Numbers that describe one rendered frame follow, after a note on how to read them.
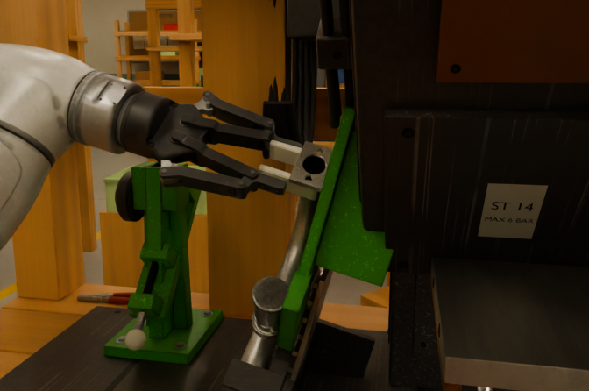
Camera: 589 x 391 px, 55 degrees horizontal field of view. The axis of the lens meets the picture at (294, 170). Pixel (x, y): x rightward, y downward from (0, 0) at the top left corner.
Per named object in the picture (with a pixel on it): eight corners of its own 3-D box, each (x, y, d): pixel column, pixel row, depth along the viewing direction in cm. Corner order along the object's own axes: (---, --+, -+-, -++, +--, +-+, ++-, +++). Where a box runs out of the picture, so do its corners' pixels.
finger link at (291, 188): (260, 163, 62) (258, 168, 62) (320, 182, 61) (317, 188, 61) (260, 177, 65) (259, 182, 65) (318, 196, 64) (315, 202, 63)
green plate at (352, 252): (366, 338, 54) (433, 130, 49) (285, 311, 55) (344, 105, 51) (373, 292, 66) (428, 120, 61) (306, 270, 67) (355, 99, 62)
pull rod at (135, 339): (140, 355, 75) (138, 314, 74) (121, 352, 75) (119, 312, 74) (159, 336, 80) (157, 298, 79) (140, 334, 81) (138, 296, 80)
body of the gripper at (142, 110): (108, 127, 61) (185, 152, 60) (144, 74, 66) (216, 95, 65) (123, 165, 68) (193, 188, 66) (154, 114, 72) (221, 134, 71)
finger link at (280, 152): (269, 159, 66) (271, 153, 67) (325, 175, 65) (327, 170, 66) (269, 144, 64) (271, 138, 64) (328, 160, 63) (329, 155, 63)
